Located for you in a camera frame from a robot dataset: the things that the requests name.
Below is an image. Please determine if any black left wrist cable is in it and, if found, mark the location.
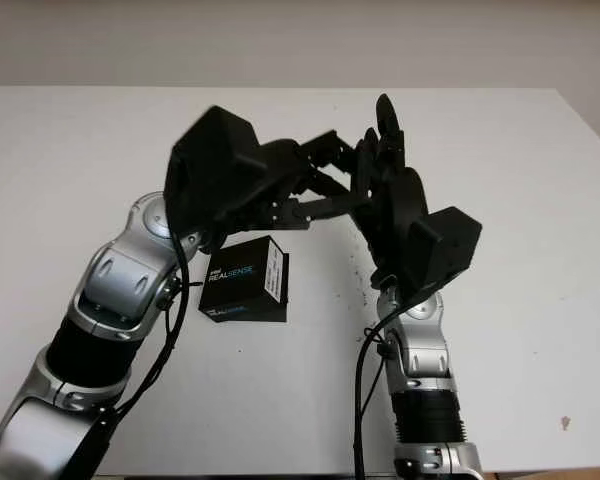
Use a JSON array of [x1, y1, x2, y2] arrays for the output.
[[92, 232, 204, 451]]

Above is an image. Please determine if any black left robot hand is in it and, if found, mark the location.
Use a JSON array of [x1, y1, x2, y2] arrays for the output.
[[199, 128, 376, 251]]

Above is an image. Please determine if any black RealSense box lid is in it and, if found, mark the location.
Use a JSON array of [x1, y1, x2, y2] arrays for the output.
[[198, 237, 291, 317]]

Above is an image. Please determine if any black box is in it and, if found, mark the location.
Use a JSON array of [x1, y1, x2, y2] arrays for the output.
[[212, 297, 290, 325]]

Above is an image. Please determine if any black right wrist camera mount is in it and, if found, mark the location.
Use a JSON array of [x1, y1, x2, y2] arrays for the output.
[[404, 204, 484, 304]]

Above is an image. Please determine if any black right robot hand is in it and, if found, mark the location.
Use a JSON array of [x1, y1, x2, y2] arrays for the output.
[[352, 92, 431, 301]]

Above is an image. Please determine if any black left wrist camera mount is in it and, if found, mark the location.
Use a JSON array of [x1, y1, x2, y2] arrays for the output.
[[163, 104, 262, 236]]

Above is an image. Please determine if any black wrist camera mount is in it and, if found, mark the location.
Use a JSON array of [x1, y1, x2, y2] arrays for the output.
[[163, 104, 262, 236], [404, 204, 484, 304]]

